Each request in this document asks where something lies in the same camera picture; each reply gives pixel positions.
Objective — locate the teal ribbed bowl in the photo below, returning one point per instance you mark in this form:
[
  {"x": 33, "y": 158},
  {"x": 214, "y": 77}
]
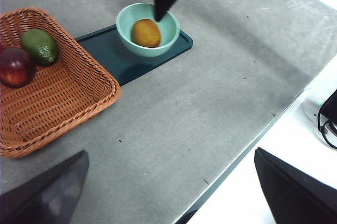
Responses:
[{"x": 126, "y": 24}]

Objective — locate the dark purple plum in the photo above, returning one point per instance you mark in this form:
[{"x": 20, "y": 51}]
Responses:
[{"x": 15, "y": 67}]

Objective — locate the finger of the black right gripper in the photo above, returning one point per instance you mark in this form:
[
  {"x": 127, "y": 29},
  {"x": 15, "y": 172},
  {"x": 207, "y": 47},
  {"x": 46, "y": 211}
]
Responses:
[{"x": 166, "y": 1}]

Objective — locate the brown kiwifruit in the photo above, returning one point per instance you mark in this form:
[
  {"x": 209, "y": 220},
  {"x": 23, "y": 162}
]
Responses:
[{"x": 146, "y": 33}]

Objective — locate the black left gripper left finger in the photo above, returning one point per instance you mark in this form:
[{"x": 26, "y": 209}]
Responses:
[{"x": 47, "y": 197}]

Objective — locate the green avocado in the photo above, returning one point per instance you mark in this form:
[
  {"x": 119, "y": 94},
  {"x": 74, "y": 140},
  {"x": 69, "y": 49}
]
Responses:
[{"x": 39, "y": 46}]

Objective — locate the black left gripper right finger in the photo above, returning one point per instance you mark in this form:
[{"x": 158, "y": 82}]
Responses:
[{"x": 295, "y": 197}]

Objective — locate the dark green rectangular tray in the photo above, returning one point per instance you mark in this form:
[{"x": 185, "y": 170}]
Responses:
[{"x": 105, "y": 55}]

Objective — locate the brown wicker basket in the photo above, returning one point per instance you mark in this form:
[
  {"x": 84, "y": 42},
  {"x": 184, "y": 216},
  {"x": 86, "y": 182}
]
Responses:
[{"x": 65, "y": 103}]

